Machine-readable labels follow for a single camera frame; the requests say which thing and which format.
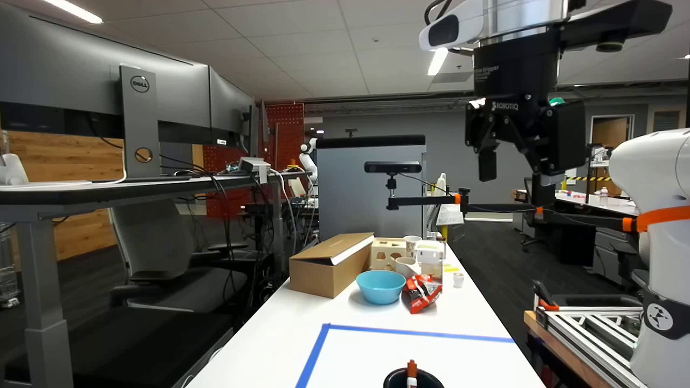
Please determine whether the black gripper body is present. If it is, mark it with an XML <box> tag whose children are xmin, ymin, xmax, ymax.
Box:
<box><xmin>466</xmin><ymin>96</ymin><xmax>587</xmax><ymax>174</ymax></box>

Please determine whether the orange capped marker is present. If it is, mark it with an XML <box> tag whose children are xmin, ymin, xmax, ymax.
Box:
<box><xmin>405</xmin><ymin>360</ymin><xmax>418</xmax><ymax>388</ymax></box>

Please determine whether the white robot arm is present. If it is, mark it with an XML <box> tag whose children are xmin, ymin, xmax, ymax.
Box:
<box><xmin>418</xmin><ymin>0</ymin><xmax>690</xmax><ymax>388</ymax></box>

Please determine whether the black cup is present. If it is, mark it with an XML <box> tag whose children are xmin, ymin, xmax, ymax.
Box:
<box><xmin>383</xmin><ymin>369</ymin><xmax>443</xmax><ymax>388</ymax></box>

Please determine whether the white small box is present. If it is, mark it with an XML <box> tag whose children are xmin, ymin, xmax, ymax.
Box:
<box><xmin>414</xmin><ymin>242</ymin><xmax>447</xmax><ymax>277</ymax></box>

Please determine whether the wooden shape sorter box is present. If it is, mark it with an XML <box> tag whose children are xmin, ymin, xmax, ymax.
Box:
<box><xmin>368</xmin><ymin>239</ymin><xmax>405</xmax><ymax>271</ymax></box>

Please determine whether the white room divider panel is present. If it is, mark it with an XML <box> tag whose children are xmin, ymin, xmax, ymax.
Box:
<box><xmin>316</xmin><ymin>135</ymin><xmax>427</xmax><ymax>239</ymax></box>

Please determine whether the red snack bag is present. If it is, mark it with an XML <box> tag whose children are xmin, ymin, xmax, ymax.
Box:
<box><xmin>401</xmin><ymin>274</ymin><xmax>441</xmax><ymax>314</ymax></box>

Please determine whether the blue bowl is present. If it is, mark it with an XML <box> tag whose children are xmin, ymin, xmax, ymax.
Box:
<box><xmin>356</xmin><ymin>270</ymin><xmax>405</xmax><ymax>305</ymax></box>

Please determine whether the brown cardboard box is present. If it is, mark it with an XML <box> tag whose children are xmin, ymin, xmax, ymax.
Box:
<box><xmin>288</xmin><ymin>233</ymin><xmax>373</xmax><ymax>298</ymax></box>

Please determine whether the blue tape outline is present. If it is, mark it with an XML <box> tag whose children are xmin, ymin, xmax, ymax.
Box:
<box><xmin>295</xmin><ymin>324</ymin><xmax>520</xmax><ymax>388</ymax></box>

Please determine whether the grey office chair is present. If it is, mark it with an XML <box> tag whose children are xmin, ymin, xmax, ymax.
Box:
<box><xmin>107</xmin><ymin>200</ymin><xmax>248</xmax><ymax>313</ymax></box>

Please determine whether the grey standing desk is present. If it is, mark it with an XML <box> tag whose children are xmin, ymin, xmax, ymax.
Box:
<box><xmin>0</xmin><ymin>170</ymin><xmax>304</xmax><ymax>388</ymax></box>

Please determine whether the dell monitor back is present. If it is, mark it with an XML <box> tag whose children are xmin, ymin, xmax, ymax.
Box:
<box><xmin>0</xmin><ymin>5</ymin><xmax>255</xmax><ymax>177</ymax></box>

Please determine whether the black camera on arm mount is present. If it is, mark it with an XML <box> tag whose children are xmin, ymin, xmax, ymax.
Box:
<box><xmin>362</xmin><ymin>159</ymin><xmax>643</xmax><ymax>234</ymax></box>

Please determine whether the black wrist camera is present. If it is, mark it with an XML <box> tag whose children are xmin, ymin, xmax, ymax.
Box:
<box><xmin>560</xmin><ymin>0</ymin><xmax>673</xmax><ymax>52</ymax></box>

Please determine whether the aluminium rail base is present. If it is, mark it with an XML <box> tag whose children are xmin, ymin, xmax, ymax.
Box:
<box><xmin>524</xmin><ymin>281</ymin><xmax>647</xmax><ymax>388</ymax></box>

